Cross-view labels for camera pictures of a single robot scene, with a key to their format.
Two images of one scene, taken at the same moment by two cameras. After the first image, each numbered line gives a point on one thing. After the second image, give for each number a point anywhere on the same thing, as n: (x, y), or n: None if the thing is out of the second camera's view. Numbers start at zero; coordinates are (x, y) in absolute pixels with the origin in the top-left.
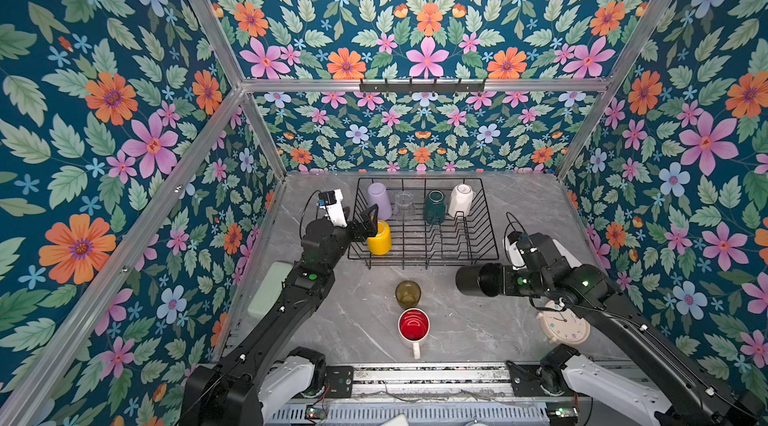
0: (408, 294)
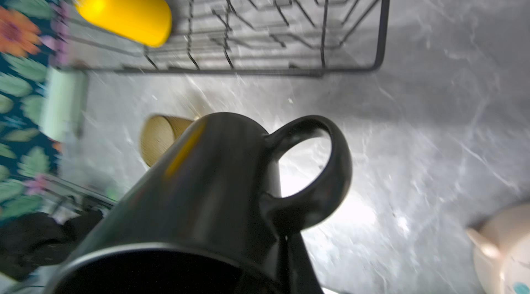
0: (157, 132)
